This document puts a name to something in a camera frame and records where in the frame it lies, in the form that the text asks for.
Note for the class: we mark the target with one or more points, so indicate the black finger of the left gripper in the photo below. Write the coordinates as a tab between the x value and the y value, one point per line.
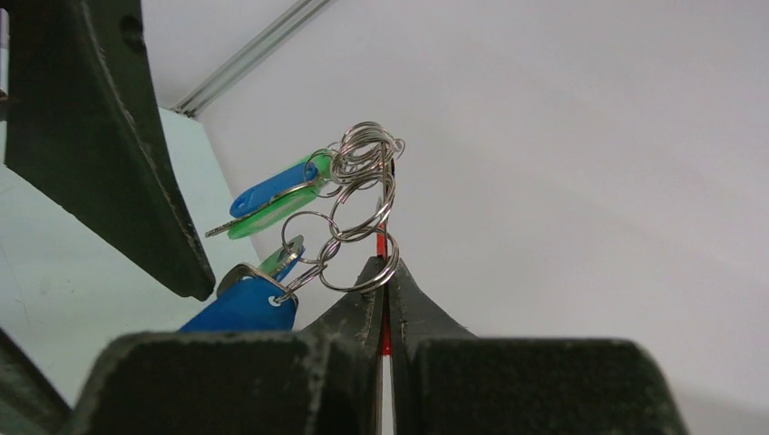
84	128

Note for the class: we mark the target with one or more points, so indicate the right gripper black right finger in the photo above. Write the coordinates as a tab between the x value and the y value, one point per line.
447	380

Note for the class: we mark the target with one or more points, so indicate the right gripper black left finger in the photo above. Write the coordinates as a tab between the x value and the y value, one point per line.
323	379

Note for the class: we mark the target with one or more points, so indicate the blue key tag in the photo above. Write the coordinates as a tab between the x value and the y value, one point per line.
260	194
246	302

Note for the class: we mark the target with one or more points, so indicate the green key tag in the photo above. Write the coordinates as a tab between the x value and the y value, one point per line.
281	262
323	160

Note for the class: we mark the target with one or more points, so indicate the cluster of silver keyrings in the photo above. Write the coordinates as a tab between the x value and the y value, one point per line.
357	202

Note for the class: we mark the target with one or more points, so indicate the red handled metal key holder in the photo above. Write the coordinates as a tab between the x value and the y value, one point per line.
383	414

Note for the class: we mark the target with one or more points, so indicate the left aluminium frame post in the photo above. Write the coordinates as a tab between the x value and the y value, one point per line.
249	56

